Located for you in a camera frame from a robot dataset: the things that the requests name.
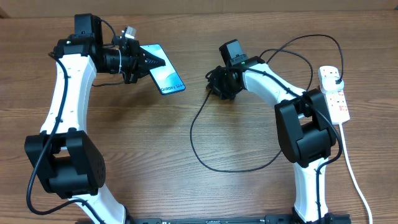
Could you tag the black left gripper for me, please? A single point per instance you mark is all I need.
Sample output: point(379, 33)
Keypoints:
point(140, 61)

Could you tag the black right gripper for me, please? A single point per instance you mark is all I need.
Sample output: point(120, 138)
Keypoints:
point(212, 86)

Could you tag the Samsung Galaxy smartphone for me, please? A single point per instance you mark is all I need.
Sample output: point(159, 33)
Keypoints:
point(165, 77)

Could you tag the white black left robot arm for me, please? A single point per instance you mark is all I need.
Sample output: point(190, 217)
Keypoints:
point(64, 158)

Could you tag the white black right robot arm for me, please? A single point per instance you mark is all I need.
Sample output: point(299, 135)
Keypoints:
point(304, 129)

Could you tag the white charger plug adapter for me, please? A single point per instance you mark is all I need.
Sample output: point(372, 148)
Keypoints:
point(331, 84)

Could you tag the white power strip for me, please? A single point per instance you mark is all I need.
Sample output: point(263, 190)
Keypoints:
point(335, 101)

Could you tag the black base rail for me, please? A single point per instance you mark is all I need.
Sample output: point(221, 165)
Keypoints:
point(268, 219)

